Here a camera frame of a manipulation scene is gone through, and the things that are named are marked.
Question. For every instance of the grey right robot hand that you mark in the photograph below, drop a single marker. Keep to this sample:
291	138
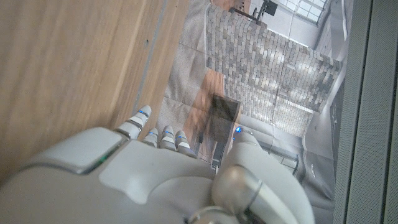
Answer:
149	183

